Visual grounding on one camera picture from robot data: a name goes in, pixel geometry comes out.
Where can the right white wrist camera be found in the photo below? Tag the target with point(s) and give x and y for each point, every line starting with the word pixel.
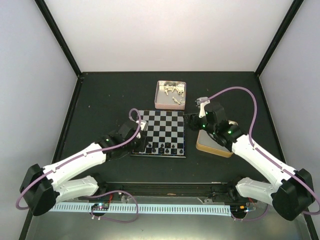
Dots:
pixel 201 102

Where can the pink tin tray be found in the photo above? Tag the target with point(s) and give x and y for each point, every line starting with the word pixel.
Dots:
pixel 162 102

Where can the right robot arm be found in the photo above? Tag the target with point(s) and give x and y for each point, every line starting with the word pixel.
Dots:
pixel 288 190

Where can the left black frame post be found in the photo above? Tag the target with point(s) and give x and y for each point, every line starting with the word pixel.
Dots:
pixel 46 13

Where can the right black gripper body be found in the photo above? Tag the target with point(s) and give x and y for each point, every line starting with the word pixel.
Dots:
pixel 192 120

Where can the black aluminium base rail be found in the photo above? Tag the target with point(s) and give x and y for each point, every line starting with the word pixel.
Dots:
pixel 217 191

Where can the right black frame post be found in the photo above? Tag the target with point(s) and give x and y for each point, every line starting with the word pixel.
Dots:
pixel 283 27

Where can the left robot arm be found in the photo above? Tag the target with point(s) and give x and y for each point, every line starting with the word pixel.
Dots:
pixel 44 187

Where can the black frame post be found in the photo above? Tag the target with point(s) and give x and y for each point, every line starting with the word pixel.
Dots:
pixel 283 27
pixel 46 13

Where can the pile of white chess pieces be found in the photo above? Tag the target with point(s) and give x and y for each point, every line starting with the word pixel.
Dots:
pixel 176 93

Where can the yellow tin tray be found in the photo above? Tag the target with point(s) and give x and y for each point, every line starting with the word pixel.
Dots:
pixel 206 142

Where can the light blue slotted cable duct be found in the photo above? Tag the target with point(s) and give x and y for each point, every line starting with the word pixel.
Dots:
pixel 131 208

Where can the black and grey chessboard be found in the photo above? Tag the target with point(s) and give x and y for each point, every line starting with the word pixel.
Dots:
pixel 164 126

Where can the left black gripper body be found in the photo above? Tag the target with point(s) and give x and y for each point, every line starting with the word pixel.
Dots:
pixel 140 147

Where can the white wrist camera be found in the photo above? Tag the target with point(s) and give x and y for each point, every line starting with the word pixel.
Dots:
pixel 143 125
pixel 201 102

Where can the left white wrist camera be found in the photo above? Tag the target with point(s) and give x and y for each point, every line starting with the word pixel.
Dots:
pixel 143 125

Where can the small green circuit board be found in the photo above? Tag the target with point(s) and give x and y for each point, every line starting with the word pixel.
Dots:
pixel 100 207

